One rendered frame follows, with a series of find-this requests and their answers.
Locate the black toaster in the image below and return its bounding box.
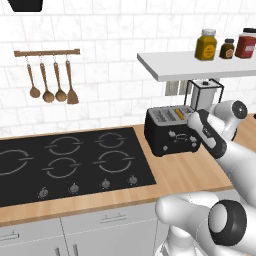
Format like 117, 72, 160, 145
143, 105, 203, 158

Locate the orange bread slice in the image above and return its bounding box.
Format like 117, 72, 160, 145
175, 107, 186, 121

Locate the grey drawer front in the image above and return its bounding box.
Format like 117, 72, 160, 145
0, 218, 65, 248
60, 202, 158, 235

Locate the grey cupboard door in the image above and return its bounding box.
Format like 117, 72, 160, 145
65, 219, 168, 256
0, 238, 69, 256

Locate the black extractor hood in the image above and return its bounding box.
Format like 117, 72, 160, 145
6, 0, 45, 13

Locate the white wall shelf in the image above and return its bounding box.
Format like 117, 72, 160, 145
136, 51, 256, 83

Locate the grey wall socket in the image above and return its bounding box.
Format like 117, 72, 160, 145
165, 80, 180, 97
178, 79, 190, 96

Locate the grey drawer handle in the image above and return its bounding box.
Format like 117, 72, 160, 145
99, 214, 128, 224
0, 232, 20, 242

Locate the black hob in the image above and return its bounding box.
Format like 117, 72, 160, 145
0, 126, 157, 209

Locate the yellow jar with white lid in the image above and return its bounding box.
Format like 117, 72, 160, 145
194, 28, 219, 62

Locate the wooden utensil rail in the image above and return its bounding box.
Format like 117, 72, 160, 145
13, 48, 81, 58

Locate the red jar with black lid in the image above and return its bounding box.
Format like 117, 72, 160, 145
234, 27, 256, 60

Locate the wooden spatula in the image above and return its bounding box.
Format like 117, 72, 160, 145
64, 53, 80, 106

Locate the small wooden spoon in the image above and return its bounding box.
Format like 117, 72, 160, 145
25, 55, 42, 99

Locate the small brown jar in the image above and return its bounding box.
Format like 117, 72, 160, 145
218, 37, 236, 60

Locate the wooden ladle spoon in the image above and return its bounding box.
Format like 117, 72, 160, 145
52, 55, 68, 103
38, 55, 56, 104

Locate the white black-framed appliance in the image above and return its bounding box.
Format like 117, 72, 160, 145
184, 78, 225, 113

